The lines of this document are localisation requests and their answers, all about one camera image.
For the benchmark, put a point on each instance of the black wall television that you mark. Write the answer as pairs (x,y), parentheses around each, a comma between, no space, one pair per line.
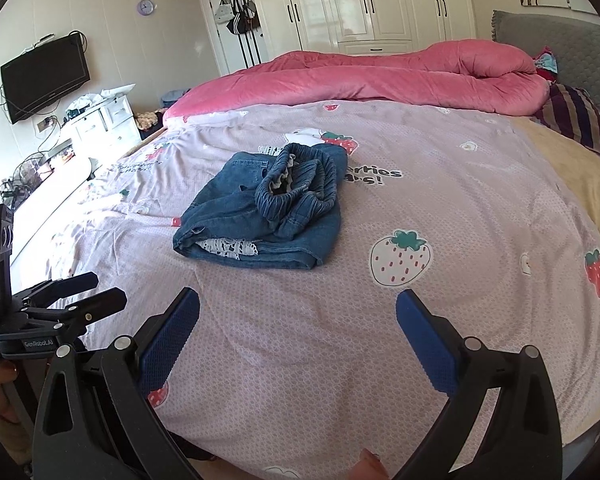
(44,75)

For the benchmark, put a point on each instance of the blue denim lace-trimmed pants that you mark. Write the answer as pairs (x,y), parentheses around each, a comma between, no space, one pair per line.
(268,212)

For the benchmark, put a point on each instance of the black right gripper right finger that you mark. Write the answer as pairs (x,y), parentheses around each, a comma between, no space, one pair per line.
(523,439)

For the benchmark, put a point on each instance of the pink plush comforter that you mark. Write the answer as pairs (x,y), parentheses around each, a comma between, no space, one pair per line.
(469,74)

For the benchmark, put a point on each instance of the hanging bags on door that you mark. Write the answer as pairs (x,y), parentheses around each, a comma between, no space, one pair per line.
(241,19)

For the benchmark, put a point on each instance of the grey quilted headboard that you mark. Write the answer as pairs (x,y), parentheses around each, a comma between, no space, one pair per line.
(575,44)

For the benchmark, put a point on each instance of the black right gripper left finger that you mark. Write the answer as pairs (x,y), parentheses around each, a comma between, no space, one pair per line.
(95,421)

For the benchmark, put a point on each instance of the left hand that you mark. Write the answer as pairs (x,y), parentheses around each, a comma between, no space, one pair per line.
(13,437)

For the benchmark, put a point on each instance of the pink strawberry print bedsheet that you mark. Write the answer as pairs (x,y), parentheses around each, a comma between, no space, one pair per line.
(290,373)

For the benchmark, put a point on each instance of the yellow blanket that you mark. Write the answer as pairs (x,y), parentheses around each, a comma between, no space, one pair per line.
(577,166)

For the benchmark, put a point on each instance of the right hand red nails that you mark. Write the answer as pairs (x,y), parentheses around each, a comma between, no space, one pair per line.
(368,467)

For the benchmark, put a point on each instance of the white wardrobe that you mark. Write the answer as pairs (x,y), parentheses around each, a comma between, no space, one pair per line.
(352,27)

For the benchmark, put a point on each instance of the purple wall clock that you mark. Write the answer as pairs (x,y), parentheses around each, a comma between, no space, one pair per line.
(146,7)

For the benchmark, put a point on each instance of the striped purple pillow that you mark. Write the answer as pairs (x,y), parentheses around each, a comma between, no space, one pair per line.
(572,113)

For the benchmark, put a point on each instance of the white drawer cabinet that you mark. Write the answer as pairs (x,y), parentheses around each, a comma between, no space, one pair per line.
(105,128)

